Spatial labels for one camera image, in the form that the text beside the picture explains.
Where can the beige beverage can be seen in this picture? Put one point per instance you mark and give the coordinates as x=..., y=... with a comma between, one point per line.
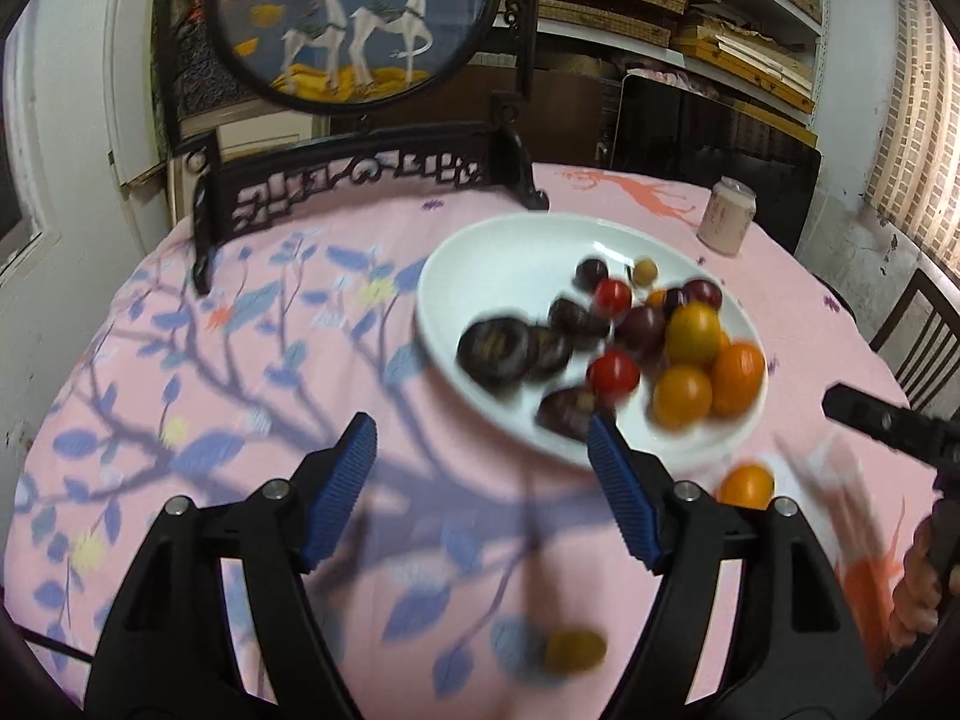
x=726, y=214

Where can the brown board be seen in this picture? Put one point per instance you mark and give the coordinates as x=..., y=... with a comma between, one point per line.
x=450, y=105

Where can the dark water chestnut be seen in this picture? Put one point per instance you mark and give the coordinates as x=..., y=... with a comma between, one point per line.
x=495, y=345
x=570, y=412
x=577, y=315
x=551, y=351

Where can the white oval plate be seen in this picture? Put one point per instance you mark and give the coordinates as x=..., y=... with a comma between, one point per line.
x=487, y=270

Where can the red cherry tomato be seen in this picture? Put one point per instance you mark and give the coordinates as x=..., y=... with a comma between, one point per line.
x=613, y=375
x=611, y=296

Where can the white door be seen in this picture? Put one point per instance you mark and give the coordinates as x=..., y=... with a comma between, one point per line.
x=135, y=90

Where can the white shelf with boxes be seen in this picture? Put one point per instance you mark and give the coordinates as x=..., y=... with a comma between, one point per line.
x=637, y=15

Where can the person's right hand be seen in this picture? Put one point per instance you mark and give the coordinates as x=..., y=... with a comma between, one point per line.
x=916, y=592

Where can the yellowish orange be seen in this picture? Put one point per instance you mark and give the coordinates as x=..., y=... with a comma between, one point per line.
x=692, y=332

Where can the small yellow fruit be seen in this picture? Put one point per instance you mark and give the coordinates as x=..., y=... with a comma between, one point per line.
x=574, y=649

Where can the round deer screen on stand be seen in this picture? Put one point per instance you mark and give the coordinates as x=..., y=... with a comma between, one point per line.
x=345, y=15

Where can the brown longan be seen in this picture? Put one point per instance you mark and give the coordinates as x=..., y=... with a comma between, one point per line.
x=645, y=270

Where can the large orange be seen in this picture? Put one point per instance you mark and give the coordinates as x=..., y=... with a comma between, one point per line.
x=739, y=379

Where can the small tangerine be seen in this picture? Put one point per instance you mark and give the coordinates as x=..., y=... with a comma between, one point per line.
x=656, y=298

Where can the black flat panel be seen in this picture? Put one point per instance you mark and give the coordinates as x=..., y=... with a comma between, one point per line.
x=712, y=142

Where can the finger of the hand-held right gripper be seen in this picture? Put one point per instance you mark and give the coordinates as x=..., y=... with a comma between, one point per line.
x=892, y=427

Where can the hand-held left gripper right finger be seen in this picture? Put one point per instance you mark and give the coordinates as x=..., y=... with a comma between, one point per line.
x=622, y=495

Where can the large dark red cherry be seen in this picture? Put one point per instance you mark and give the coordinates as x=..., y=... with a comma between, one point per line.
x=701, y=291

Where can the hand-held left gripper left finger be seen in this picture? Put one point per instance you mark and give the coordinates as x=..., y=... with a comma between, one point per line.
x=341, y=487

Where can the dark red plum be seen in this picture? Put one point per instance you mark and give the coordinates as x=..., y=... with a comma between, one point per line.
x=641, y=326

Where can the dark wooden chair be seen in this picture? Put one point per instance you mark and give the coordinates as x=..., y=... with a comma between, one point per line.
x=926, y=345

